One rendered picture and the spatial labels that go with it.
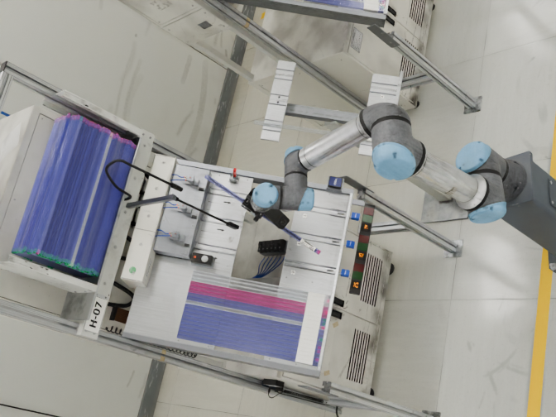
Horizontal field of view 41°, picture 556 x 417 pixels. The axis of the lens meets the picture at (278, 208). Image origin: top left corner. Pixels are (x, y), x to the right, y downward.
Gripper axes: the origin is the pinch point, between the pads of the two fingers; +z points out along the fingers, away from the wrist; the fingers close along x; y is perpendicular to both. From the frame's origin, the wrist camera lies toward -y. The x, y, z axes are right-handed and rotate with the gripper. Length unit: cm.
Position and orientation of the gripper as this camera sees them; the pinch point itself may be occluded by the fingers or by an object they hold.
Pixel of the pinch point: (261, 213)
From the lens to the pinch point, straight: 264.7
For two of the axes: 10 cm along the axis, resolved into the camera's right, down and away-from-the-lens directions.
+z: -1.1, 1.5, 9.8
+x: -5.9, 7.9, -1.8
